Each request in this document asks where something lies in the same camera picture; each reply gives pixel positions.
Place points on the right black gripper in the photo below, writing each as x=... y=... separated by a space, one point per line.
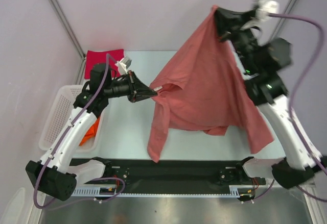
x=228 y=23

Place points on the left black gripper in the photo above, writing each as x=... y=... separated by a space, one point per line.
x=135 y=86

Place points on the salmon pink t shirt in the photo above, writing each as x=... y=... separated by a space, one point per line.
x=201 y=89

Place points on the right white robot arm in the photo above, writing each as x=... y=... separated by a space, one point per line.
x=267 y=91

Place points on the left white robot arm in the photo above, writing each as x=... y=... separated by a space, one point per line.
x=52 y=174

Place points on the folded red t shirt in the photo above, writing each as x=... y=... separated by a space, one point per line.
x=93 y=58

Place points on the orange t shirt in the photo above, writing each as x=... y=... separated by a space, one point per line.
x=91 y=133

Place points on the white plastic basket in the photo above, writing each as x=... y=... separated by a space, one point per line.
x=58 y=115

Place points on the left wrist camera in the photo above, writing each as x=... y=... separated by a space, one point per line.
x=123 y=65

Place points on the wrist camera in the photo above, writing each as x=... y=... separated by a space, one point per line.
x=263 y=9
x=123 y=65

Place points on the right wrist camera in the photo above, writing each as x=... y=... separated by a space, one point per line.
x=263 y=9

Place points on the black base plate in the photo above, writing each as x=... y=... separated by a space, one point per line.
x=183 y=173

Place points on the white slotted cable duct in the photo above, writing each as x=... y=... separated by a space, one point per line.
x=106 y=191

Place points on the left aluminium frame post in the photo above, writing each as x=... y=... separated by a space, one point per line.
x=67 y=27

